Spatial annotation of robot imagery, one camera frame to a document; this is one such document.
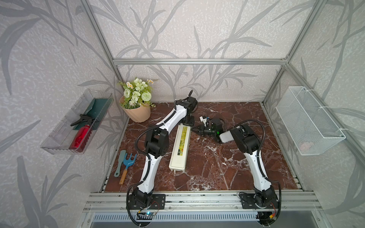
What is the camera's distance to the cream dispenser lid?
31.6 inches

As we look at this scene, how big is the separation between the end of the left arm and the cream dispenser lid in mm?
58

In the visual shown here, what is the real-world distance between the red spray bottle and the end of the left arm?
1.33 feet

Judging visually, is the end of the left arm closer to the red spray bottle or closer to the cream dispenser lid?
the cream dispenser lid

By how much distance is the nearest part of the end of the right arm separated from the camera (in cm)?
89

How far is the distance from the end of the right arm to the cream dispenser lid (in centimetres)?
8

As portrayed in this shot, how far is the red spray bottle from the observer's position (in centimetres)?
56

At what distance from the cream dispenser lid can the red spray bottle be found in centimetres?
43

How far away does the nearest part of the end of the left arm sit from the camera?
2.36 ft
